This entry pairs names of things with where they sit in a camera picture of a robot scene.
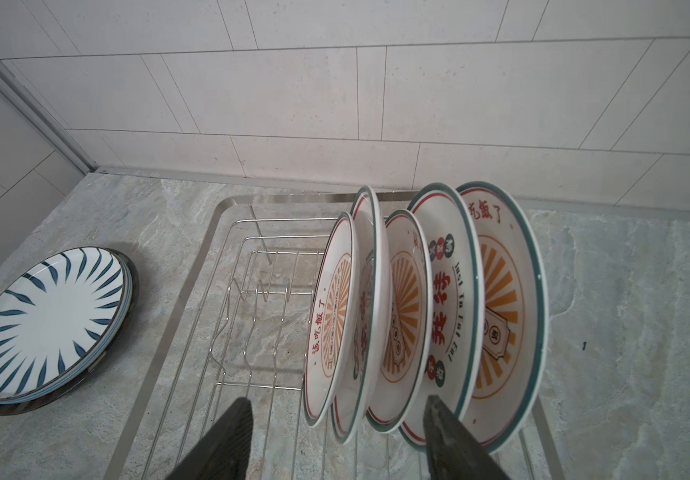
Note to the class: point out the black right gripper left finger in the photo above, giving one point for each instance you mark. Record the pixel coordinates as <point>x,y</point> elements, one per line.
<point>224,451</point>

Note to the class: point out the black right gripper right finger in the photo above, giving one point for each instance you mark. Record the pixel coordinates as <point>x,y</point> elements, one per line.
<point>451,451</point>

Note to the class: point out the large orange sunburst plate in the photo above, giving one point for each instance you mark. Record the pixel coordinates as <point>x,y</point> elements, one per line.
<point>516,316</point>

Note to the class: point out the white plate red characters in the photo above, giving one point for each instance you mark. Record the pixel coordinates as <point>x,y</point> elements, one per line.
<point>366,353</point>

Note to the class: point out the white blue leaf plate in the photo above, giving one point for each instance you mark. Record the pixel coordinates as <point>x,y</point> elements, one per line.
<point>58,318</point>

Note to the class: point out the large red characters plate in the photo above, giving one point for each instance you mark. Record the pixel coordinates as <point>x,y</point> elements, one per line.
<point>457,300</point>

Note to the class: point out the white plate orange sunburst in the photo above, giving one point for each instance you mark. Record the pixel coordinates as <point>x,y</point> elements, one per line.
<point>332,320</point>

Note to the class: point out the metal wire dish rack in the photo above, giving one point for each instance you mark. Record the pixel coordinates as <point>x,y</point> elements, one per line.
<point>243,333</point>

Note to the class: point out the aluminium corner post left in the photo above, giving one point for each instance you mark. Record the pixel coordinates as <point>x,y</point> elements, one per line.
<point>28,106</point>

